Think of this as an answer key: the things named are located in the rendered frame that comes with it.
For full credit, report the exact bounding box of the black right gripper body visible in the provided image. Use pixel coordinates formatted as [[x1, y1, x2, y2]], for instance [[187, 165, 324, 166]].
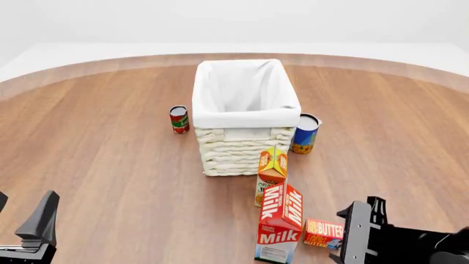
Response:
[[339, 200, 383, 264]]

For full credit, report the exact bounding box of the red tomato sauce can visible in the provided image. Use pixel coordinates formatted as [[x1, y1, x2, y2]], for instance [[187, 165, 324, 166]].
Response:
[[169, 104, 191, 135]]

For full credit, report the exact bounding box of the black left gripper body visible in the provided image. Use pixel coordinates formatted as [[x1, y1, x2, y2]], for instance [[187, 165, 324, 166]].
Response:
[[0, 238, 58, 264]]

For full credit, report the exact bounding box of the red and white milk carton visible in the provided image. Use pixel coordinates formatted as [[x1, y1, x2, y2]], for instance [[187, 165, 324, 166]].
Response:
[[254, 180, 304, 264]]

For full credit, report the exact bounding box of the red butter box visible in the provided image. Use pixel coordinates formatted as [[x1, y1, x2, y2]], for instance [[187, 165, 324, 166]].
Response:
[[303, 218, 345, 250]]

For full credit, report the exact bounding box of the white wicker basket, cloth liner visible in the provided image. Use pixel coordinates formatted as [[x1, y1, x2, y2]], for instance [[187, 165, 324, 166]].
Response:
[[191, 58, 303, 177]]

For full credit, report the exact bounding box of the blue can with yellow print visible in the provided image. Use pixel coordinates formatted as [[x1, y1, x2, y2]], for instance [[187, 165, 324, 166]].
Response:
[[289, 112, 323, 155]]

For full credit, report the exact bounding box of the orange juice carton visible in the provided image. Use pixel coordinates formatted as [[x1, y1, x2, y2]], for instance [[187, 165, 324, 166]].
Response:
[[254, 145, 289, 208]]

